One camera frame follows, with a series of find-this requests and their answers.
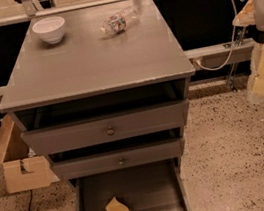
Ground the yellow sponge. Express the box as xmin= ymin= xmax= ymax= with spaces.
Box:
xmin=105 ymin=197 xmax=129 ymax=211

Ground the grey top drawer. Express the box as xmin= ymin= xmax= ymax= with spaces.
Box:
xmin=21 ymin=100 xmax=189 ymax=155

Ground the grey middle drawer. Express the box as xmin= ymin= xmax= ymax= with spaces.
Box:
xmin=52 ymin=137 xmax=185 ymax=180

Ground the grey drawer cabinet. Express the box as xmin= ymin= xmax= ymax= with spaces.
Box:
xmin=0 ymin=0 xmax=222 ymax=211

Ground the grey open bottom drawer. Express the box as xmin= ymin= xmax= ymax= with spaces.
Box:
xmin=76 ymin=159 xmax=191 ymax=211

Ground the clear plastic bottle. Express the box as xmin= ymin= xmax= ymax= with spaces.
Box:
xmin=100 ymin=5 xmax=141 ymax=36

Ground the white ceramic bowl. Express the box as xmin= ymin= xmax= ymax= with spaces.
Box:
xmin=32 ymin=16 xmax=65 ymax=44

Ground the cardboard box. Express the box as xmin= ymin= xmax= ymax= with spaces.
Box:
xmin=0 ymin=115 xmax=59 ymax=194

